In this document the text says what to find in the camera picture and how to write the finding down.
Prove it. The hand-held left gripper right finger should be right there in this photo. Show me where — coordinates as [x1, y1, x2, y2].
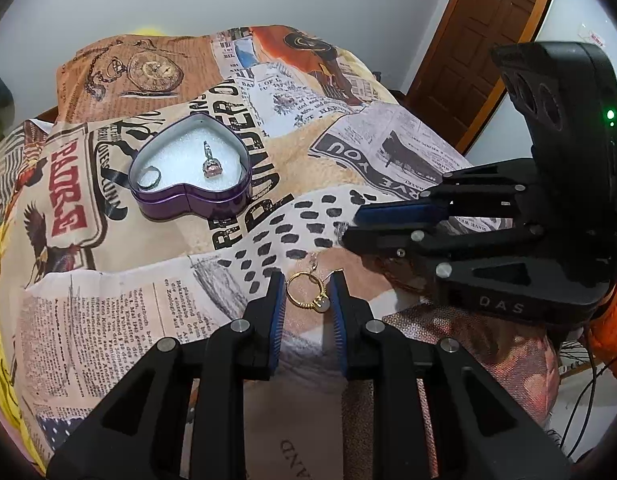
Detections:
[329, 272, 575, 480]

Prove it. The brown wooden door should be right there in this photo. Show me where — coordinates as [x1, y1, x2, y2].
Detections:
[405, 0, 562, 157]

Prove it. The black cable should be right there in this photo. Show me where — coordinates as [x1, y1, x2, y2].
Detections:
[557, 337, 617, 463]

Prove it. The newspaper print blanket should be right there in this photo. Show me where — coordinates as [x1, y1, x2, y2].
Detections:
[0, 25, 564, 480]

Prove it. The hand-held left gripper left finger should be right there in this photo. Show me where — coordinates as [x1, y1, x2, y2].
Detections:
[46, 271, 286, 480]

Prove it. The purple heart-shaped tin box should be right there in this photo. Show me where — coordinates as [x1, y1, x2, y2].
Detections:
[128, 113, 252, 222]

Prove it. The yellow cloth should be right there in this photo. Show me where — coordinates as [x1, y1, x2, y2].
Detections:
[0, 230, 45, 476]

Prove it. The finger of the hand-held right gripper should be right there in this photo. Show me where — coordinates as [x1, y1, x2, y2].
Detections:
[339, 222, 615, 323]
[354, 158, 541, 227]

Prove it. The pink stone ring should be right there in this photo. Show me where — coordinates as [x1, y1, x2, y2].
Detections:
[201, 140, 224, 179]

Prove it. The orange cloth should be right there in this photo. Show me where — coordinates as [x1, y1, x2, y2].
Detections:
[585, 282, 617, 386]

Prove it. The gold ring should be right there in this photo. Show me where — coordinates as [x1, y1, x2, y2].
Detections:
[286, 271, 332, 314]

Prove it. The red and white wall label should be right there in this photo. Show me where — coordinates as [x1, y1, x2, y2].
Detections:
[578, 24, 610, 49]

